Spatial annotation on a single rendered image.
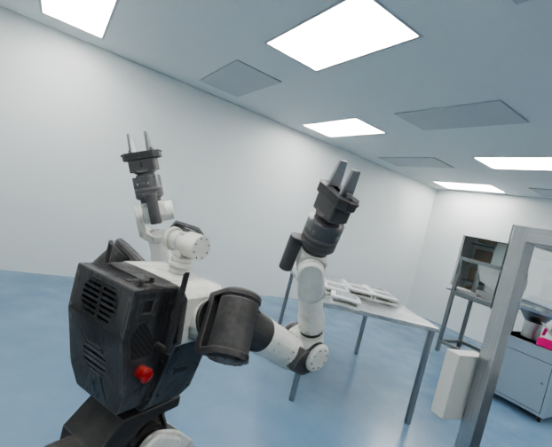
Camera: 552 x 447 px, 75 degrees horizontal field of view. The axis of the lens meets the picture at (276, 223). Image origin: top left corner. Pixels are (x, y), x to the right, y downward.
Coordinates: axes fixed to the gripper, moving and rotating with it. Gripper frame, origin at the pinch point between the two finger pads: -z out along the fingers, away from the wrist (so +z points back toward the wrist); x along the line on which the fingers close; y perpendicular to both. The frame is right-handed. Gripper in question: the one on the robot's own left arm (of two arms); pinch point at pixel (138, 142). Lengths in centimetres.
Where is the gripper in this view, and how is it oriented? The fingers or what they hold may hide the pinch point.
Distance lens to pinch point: 125.4
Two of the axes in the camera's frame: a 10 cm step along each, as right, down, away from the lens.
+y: -0.2, 1.6, -9.9
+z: 1.5, 9.8, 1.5
